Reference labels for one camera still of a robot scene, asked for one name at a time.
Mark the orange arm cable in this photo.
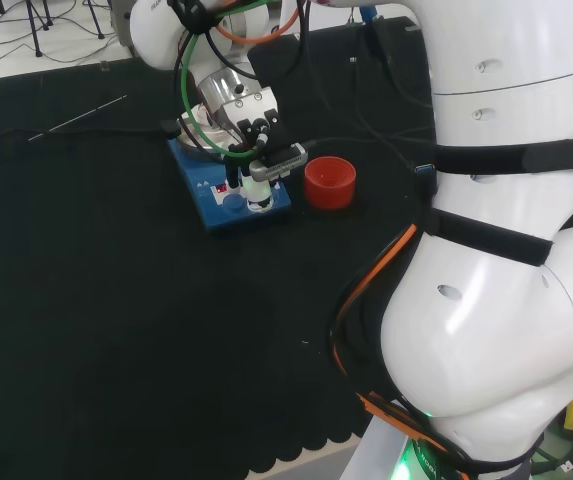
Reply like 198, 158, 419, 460
213, 0, 452, 456

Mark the grey equipment box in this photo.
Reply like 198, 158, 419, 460
109, 0, 135, 49

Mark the black cloth bench cover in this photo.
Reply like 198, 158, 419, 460
0, 14, 573, 474

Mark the black tripod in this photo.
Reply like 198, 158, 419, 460
82, 0, 117, 39
0, 0, 56, 57

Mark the black velcro strap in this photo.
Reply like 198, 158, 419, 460
428, 208, 553, 266
433, 132, 573, 175

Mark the thin glass rod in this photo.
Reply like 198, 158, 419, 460
27, 93, 129, 143

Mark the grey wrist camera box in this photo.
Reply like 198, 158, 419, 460
249, 141, 309, 182

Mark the pale robot mounting plate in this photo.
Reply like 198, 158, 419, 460
343, 414, 417, 480

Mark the clear round-bottom glass flask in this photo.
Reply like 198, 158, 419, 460
190, 102, 220, 129

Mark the robot arm base ring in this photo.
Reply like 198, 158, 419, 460
403, 434, 532, 480

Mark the red plastic cup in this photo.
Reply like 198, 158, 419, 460
303, 156, 357, 211

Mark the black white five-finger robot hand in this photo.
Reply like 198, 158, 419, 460
223, 110, 292, 215

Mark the heater with blue base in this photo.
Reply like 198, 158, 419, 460
168, 102, 292, 235

